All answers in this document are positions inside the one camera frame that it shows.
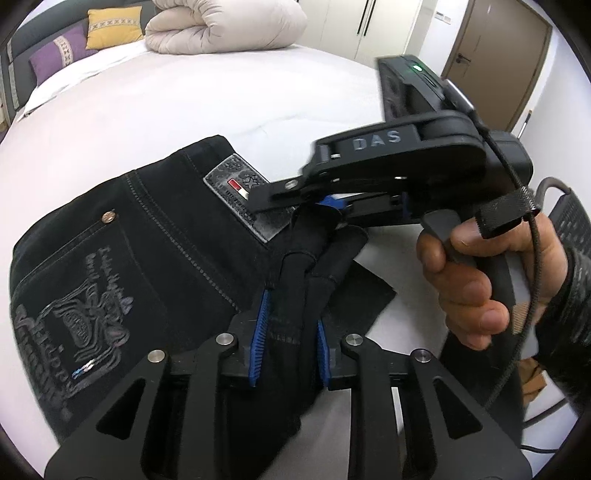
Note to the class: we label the brown wooden door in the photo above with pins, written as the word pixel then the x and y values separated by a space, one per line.
pixel 503 60

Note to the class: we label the purple pillow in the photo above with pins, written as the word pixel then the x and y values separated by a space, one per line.
pixel 46 62

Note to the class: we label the bed with grey headboard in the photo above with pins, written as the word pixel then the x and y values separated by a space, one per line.
pixel 138 106

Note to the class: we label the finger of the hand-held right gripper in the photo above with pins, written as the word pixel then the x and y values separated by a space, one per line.
pixel 333 205
pixel 281 196

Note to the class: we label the yellow pillow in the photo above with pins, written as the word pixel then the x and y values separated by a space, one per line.
pixel 113 34

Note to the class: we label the black denim pants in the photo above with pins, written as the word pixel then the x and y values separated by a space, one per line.
pixel 175 258

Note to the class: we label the white wardrobe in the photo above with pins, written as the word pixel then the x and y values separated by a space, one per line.
pixel 337 23

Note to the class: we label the orange brown cloth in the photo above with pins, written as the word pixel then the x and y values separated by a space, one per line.
pixel 533 381

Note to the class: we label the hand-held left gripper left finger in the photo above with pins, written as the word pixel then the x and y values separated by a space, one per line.
pixel 258 323

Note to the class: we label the person's right hand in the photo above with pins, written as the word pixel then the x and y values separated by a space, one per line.
pixel 461 286

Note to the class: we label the rolled cream duvet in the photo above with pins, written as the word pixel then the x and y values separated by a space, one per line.
pixel 221 27

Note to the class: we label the black mesh chair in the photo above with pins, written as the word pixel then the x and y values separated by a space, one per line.
pixel 570 217

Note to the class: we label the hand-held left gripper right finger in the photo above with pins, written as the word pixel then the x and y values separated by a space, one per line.
pixel 323 355

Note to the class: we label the white pillow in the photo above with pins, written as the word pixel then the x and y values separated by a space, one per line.
pixel 83 74

